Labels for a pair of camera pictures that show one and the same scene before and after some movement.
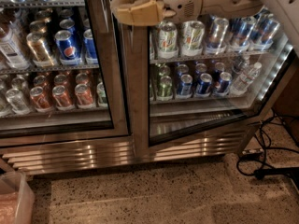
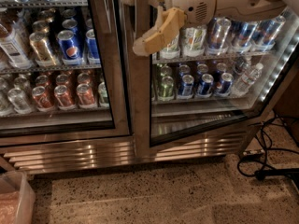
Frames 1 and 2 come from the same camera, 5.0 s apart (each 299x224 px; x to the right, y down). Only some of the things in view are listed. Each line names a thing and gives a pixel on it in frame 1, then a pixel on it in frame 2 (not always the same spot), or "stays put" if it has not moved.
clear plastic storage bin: [17, 199] stays put
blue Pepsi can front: [66, 45] stays put
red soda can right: [84, 96] stays put
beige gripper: [179, 0] → [191, 0]
